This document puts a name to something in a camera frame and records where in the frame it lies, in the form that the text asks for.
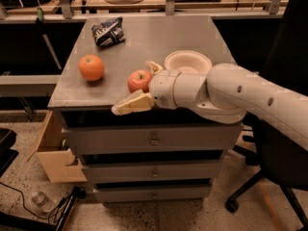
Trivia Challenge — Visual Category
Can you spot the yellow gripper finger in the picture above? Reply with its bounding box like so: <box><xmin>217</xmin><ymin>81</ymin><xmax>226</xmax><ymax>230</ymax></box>
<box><xmin>145</xmin><ymin>61</ymin><xmax>164</xmax><ymax>75</ymax></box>
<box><xmin>112</xmin><ymin>90</ymin><xmax>155</xmax><ymax>116</ymax></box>

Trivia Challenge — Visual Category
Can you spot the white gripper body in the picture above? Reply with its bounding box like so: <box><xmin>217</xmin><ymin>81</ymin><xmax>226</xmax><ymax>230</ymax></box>
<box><xmin>149</xmin><ymin>69</ymin><xmax>181</xmax><ymax>110</ymax></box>

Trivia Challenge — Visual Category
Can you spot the red apple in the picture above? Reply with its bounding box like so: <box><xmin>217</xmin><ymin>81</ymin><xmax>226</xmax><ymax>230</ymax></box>
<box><xmin>128</xmin><ymin>69</ymin><xmax>152</xmax><ymax>92</ymax></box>

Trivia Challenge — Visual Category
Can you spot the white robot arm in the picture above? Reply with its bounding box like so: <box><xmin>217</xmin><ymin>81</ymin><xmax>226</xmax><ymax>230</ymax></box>
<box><xmin>112</xmin><ymin>64</ymin><xmax>308</xmax><ymax>149</ymax></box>

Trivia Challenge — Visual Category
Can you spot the blue chip bag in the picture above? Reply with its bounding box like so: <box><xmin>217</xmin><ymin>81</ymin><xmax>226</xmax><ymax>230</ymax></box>
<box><xmin>91</xmin><ymin>17</ymin><xmax>125</xmax><ymax>47</ymax></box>

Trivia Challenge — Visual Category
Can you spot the white paper bowl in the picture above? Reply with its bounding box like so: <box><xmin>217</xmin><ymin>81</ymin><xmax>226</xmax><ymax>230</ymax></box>
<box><xmin>165</xmin><ymin>50</ymin><xmax>213</xmax><ymax>74</ymax></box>

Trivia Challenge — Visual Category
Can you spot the orange fruit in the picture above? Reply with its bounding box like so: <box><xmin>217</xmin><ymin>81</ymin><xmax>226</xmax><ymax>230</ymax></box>
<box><xmin>79</xmin><ymin>55</ymin><xmax>105</xmax><ymax>81</ymax></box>

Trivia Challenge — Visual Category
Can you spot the grey drawer cabinet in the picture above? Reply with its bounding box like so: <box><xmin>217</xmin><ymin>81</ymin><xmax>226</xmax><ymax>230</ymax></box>
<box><xmin>48</xmin><ymin>15</ymin><xmax>242</xmax><ymax>203</ymax></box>

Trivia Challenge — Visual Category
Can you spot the cardboard box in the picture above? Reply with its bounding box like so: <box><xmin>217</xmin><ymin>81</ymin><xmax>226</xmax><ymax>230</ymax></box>
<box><xmin>27</xmin><ymin>111</ymin><xmax>87</xmax><ymax>183</ymax></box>

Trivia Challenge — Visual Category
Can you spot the clear plastic water bottle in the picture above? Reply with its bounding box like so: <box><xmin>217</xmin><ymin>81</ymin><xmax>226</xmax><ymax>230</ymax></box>
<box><xmin>32</xmin><ymin>192</ymin><xmax>54</xmax><ymax>214</ymax></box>

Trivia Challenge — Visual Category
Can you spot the black office chair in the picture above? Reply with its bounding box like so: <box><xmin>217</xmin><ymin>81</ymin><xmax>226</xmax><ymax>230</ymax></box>
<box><xmin>225</xmin><ymin>0</ymin><xmax>308</xmax><ymax>231</ymax></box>

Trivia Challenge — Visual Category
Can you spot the black floor cable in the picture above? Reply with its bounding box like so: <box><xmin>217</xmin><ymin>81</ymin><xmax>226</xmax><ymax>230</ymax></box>
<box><xmin>0</xmin><ymin>180</ymin><xmax>87</xmax><ymax>225</ymax></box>

